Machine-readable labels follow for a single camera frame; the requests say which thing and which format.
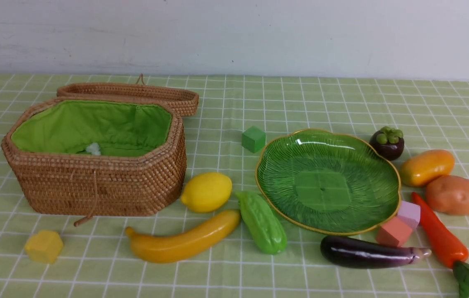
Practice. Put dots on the yellow toy lemon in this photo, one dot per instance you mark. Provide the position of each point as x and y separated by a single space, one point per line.
206 192

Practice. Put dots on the green toy bitter gourd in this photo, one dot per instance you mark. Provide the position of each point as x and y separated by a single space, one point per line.
264 227

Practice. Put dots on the yellow toy banana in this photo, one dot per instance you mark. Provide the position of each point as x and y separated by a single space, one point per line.
169 249

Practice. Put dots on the purple toy eggplant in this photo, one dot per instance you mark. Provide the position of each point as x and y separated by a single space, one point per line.
358 254

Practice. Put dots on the orange toy mango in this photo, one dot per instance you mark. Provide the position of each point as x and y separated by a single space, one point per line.
423 168

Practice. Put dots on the brown toy potato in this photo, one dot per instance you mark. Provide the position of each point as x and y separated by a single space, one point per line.
449 194

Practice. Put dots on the orange toy carrot green leaves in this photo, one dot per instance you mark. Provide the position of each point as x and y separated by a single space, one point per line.
446 247

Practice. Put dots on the green foam cube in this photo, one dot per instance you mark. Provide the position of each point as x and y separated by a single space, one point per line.
253 139

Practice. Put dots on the woven wicker basket lid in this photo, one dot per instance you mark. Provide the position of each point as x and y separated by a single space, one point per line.
184 102

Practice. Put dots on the green leaf glass plate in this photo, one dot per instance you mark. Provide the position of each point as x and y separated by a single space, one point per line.
334 184

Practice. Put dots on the dark purple toy mangosteen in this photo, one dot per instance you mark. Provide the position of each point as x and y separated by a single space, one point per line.
388 142

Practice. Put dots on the green checkered tablecloth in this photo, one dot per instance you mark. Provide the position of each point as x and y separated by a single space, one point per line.
96 261

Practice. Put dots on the woven wicker basket green lining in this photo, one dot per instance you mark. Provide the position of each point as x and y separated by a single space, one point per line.
87 156

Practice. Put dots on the salmon pink foam block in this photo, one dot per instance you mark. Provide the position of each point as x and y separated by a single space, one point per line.
394 233

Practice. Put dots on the light purple foam block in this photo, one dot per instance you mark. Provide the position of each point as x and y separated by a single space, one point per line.
410 214

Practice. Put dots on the yellow foam block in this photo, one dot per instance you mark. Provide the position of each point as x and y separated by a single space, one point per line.
45 246

